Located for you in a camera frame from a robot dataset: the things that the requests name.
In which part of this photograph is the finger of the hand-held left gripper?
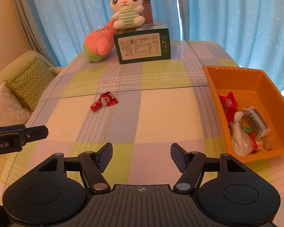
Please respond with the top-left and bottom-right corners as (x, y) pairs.
(19, 125), (49, 146)
(0, 124), (26, 134)

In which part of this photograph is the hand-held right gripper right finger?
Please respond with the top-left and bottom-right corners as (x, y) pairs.
(170, 142), (249, 193)

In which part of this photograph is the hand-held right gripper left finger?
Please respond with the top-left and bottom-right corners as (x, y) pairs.
(38, 142), (113, 193)

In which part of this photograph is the red packet with white symbol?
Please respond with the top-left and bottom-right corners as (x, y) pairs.
(229, 111), (254, 157)

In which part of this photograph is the large red snack packet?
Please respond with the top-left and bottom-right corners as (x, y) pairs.
(219, 92), (239, 126)

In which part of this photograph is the silver black striped packet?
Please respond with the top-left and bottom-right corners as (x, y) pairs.
(247, 110), (272, 138)
(242, 106), (259, 126)

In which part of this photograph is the brown candy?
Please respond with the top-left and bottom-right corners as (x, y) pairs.
(262, 139), (275, 151)

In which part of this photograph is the orange plastic tray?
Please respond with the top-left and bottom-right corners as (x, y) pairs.
(202, 65), (284, 163)

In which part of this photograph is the white cushion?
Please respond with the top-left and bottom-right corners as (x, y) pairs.
(0, 81), (32, 128)

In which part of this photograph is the green zigzag cushion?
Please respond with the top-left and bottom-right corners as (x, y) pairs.
(6, 57), (58, 112)

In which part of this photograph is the red foil candy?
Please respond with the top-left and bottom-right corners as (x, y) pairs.
(90, 99), (104, 112)

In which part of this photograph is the dark red candy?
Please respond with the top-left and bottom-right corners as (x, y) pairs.
(100, 91), (119, 107)

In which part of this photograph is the cream sofa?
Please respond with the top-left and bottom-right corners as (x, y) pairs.
(0, 50), (63, 128)

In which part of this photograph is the pink starfish plush toy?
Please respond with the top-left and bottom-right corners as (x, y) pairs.
(83, 20), (115, 63)

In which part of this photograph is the grey curtain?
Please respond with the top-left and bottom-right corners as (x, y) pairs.
(10, 0), (62, 67)

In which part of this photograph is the green cardboard box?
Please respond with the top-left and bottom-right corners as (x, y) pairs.
(113, 19), (171, 65)

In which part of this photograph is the blue curtain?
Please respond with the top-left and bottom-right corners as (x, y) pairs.
(21, 0), (284, 95)

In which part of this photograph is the white bunny plush toy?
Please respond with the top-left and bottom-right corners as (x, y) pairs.
(109, 0), (146, 30)

